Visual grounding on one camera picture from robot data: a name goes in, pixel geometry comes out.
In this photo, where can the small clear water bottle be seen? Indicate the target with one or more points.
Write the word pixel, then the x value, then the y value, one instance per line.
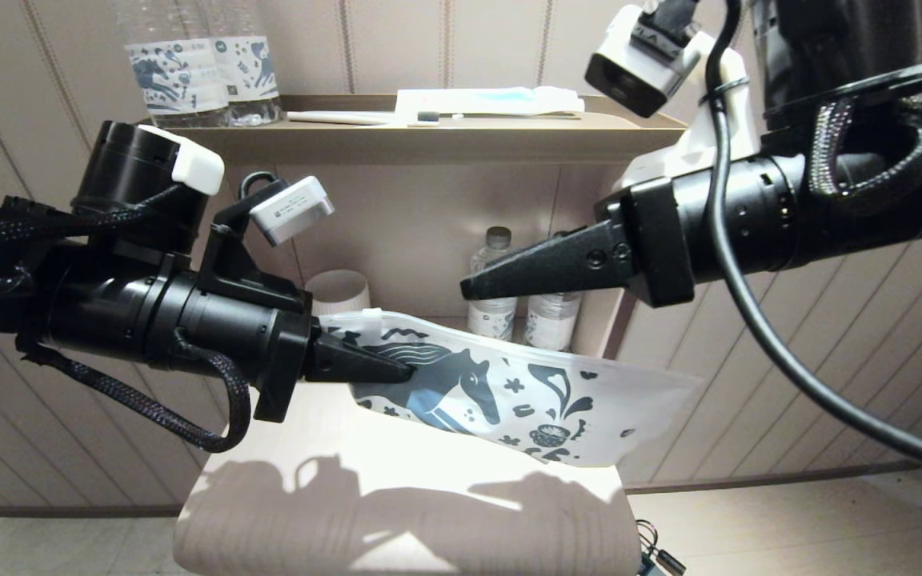
pixel 553 320
pixel 493 320

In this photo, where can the large clear water bottle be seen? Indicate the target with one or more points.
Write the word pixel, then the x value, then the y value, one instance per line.
pixel 253 72
pixel 177 76

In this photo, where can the white toothbrush black bristles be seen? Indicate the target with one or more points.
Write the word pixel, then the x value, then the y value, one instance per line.
pixel 333 118

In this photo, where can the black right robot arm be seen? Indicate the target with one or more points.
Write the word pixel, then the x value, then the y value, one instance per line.
pixel 845 48

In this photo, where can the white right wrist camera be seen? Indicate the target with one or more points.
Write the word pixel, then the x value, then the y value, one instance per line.
pixel 637 76

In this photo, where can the white right camera bracket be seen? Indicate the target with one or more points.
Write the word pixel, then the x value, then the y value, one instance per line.
pixel 701 152

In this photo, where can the white blue packet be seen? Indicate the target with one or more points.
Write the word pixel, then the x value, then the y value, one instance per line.
pixel 469 100

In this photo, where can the white blue horse pouch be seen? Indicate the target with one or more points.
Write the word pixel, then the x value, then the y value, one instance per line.
pixel 509 400

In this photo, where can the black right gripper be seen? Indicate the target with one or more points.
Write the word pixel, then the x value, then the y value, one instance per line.
pixel 693 232

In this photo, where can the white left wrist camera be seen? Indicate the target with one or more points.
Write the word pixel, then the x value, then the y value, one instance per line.
pixel 293 212

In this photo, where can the black left camera bracket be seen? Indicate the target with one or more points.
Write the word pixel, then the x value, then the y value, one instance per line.
pixel 237 272

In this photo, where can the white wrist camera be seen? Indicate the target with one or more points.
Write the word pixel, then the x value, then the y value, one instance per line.
pixel 293 212
pixel 637 76

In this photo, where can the white ribbed mug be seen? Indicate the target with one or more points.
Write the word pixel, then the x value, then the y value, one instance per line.
pixel 341 292

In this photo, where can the brown open shelf cabinet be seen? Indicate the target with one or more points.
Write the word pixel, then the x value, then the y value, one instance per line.
pixel 429 144

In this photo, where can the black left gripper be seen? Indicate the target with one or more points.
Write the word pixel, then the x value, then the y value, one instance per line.
pixel 253 344

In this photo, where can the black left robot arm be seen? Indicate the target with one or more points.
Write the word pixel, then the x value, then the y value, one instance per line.
pixel 93 312

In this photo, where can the black key bundle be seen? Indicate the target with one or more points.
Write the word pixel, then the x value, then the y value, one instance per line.
pixel 657 556

